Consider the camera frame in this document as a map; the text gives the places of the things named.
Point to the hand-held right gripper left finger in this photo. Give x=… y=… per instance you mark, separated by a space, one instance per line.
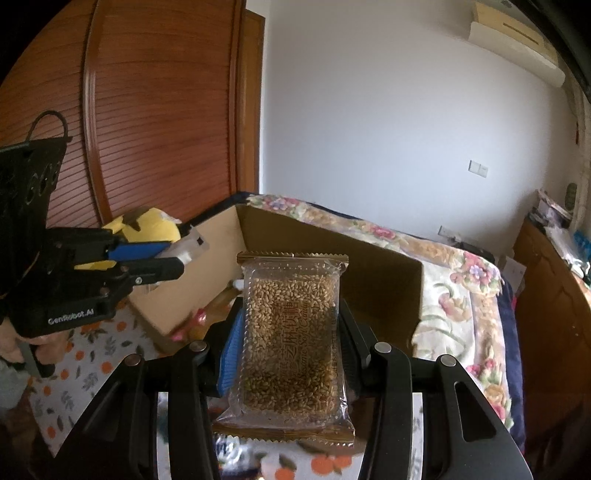
x=231 y=350

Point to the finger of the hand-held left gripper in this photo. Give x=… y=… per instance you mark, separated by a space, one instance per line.
x=138 y=251
x=152 y=270

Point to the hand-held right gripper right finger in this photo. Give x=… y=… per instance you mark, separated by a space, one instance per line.
x=355 y=350

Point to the silver foil bag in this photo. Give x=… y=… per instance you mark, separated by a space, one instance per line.
x=187 y=247

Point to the clear sesame candy bag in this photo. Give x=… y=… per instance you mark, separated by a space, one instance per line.
x=291 y=332

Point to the brown cardboard box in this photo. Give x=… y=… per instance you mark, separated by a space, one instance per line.
x=369 y=277

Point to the person's left hand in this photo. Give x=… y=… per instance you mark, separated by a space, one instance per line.
x=48 y=344

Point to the yellow plush toy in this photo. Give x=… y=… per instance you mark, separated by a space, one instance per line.
x=152 y=228

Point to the orange-print white tablecloth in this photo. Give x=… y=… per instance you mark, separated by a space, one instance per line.
x=92 y=360

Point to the floral blanket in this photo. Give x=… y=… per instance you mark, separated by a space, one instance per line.
x=461 y=300

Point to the wooden sliding wardrobe door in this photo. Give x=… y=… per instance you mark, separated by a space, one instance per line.
x=161 y=115

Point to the small white box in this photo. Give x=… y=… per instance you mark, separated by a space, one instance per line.
x=512 y=274

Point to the wooden cabinet counter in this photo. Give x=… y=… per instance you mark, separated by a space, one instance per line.
x=554 y=346

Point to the clear plastic bags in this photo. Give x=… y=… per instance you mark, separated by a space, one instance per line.
x=563 y=244

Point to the pink tissue boxes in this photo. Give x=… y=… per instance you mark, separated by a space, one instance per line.
x=551 y=207

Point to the row of blue bottles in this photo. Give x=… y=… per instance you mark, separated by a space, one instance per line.
x=582 y=254

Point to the round grey fan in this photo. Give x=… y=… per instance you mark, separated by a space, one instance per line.
x=572 y=194

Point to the patterned curtain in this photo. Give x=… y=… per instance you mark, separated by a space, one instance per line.
x=582 y=115

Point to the white air deflector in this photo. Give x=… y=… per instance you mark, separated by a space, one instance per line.
x=517 y=50

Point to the wall power outlet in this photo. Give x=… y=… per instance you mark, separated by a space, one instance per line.
x=448 y=231

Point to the white wall switch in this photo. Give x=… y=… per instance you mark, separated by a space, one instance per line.
x=478 y=168

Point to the wall air conditioner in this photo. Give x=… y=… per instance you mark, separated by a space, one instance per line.
x=508 y=18

